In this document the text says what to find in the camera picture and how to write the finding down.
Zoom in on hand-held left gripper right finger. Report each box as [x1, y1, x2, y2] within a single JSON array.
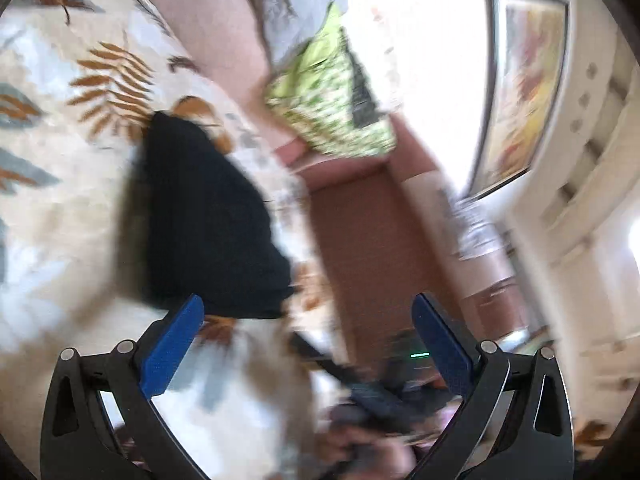
[[407, 292, 573, 480]]

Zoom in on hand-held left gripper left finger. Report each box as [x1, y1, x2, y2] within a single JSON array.
[[40, 294, 211, 480]]

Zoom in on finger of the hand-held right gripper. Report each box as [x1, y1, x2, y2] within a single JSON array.
[[287, 332, 383, 398]]

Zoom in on black pants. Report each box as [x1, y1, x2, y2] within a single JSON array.
[[127, 111, 296, 320]]

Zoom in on person's right hand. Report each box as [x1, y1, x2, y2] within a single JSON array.
[[320, 405, 418, 480]]

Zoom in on crumpled silver cloth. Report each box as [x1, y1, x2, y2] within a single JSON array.
[[440, 195, 511, 261]]

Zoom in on leaf print blanket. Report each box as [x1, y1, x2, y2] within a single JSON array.
[[0, 0, 341, 480]]

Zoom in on green patterned pillow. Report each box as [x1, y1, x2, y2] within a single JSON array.
[[265, 2, 398, 158]]

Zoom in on pink sofa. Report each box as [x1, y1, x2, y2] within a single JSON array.
[[122, 0, 311, 166]]

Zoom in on grey quilted cloth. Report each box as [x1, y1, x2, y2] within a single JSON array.
[[230, 0, 348, 68]]

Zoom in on white wall shelf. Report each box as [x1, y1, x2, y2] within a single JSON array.
[[505, 60, 640, 411]]

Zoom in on framed wall picture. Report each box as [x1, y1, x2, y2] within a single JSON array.
[[462, 0, 571, 201]]

